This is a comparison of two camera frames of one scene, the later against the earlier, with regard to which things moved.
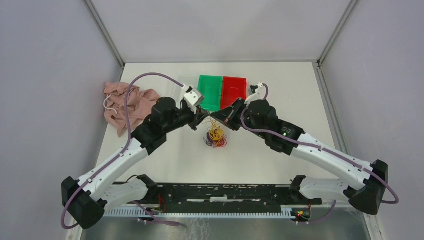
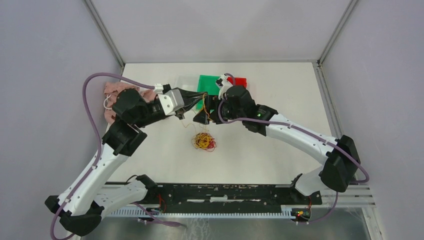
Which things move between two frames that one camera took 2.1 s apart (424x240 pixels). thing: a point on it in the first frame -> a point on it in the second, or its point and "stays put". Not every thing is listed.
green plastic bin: (210, 88) stays put
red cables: (222, 143) -> (211, 145)
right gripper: (227, 116) -> (213, 102)
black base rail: (225, 198) stays put
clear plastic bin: (191, 80) stays put
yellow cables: (215, 133) -> (204, 140)
